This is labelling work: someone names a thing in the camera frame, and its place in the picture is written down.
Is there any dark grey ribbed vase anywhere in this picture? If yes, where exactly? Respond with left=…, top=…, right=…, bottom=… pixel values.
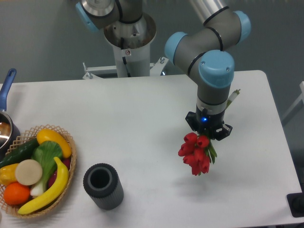
left=83, top=163, right=124, bottom=210

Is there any black device at table edge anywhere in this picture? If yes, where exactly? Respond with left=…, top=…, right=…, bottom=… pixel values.
left=286, top=192, right=304, bottom=218

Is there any red fruit in basket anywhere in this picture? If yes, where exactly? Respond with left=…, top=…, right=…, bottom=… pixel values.
left=47, top=158, right=71, bottom=189

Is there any yellow lemon squash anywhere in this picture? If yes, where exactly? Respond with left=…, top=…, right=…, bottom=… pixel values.
left=37, top=129, right=72, bottom=159

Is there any red tulip bouquet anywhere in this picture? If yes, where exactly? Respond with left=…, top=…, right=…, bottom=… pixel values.
left=178, top=89, right=240, bottom=176

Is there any yellow banana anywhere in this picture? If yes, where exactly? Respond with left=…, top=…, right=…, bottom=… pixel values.
left=18, top=157, right=69, bottom=215

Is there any beige round disc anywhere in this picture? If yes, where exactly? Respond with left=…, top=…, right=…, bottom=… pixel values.
left=15, top=159, right=42, bottom=186

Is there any woven wicker basket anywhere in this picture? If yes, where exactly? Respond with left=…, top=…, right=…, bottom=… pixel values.
left=0, top=124, right=76, bottom=219

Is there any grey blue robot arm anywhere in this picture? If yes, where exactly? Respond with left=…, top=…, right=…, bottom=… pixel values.
left=76, top=0, right=251, bottom=141

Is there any orange fruit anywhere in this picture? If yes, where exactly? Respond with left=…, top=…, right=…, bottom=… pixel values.
left=3, top=182, right=30, bottom=205

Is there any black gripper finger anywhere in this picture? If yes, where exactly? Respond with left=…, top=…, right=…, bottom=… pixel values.
left=212, top=124, right=233, bottom=141
left=185, top=112, right=199, bottom=131

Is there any green bok choy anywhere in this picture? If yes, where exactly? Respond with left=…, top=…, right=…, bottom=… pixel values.
left=30, top=141, right=63, bottom=198

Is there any green cucumber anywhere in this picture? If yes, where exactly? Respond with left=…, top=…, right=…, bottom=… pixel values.
left=0, top=138, right=39, bottom=168

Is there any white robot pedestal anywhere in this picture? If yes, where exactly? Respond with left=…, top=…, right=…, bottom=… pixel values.
left=83, top=13, right=169, bottom=79

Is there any yellow bell pepper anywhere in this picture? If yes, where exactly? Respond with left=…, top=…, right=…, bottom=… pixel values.
left=0, top=163, right=18, bottom=186

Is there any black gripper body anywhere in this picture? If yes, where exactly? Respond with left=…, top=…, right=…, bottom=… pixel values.
left=194, top=107, right=225, bottom=133

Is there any white frame at right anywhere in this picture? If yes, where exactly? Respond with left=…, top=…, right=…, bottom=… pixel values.
left=281, top=81, right=304, bottom=126

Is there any blue handled saucepan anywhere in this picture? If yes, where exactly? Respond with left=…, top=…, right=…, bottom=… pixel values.
left=0, top=68, right=20, bottom=161

